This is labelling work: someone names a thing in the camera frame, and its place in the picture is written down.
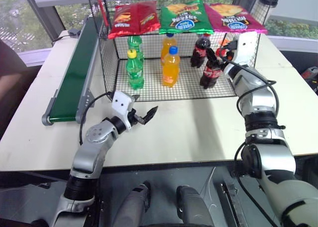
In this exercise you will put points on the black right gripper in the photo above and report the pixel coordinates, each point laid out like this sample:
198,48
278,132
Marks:
229,50

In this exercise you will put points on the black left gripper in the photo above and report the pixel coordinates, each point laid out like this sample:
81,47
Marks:
136,118

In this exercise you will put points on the cola bottle red label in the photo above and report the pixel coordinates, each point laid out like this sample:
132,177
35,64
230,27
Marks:
198,52
210,75

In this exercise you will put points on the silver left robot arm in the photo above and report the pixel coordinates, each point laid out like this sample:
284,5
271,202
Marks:
88,157

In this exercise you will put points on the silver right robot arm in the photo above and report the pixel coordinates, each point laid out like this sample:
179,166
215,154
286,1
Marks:
270,147

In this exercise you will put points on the green conveyor belt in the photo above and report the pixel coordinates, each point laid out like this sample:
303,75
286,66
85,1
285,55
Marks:
74,70

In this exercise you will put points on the green soda bottle yellow cap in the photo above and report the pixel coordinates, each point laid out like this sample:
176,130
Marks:
135,71

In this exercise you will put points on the pink chips bag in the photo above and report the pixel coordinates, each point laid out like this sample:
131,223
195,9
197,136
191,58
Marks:
232,18

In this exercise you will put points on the orange soda bottle blue cap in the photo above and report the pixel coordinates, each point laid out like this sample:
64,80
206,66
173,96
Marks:
167,44
171,68

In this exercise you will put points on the green chips bag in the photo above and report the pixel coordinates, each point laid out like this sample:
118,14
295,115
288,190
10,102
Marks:
185,17

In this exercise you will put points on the clear cup black lid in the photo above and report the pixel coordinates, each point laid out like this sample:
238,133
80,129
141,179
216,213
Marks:
265,9

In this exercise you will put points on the red chips bag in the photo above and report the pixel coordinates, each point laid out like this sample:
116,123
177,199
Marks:
135,19

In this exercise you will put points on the dark rounded grey shape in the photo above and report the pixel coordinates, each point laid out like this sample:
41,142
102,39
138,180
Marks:
192,207
135,204

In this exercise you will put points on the black power adapter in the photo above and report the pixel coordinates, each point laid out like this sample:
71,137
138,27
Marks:
74,32

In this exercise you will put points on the black metal bar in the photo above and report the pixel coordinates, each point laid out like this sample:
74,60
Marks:
231,202

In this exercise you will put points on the dark brown seat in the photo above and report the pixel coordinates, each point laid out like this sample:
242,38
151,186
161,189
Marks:
10,88

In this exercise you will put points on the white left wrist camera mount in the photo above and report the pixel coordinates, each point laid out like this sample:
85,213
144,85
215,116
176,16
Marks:
121,104

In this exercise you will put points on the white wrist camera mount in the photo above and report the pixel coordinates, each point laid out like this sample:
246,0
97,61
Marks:
121,104
246,47

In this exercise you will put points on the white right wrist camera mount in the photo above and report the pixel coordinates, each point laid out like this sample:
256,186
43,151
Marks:
246,47

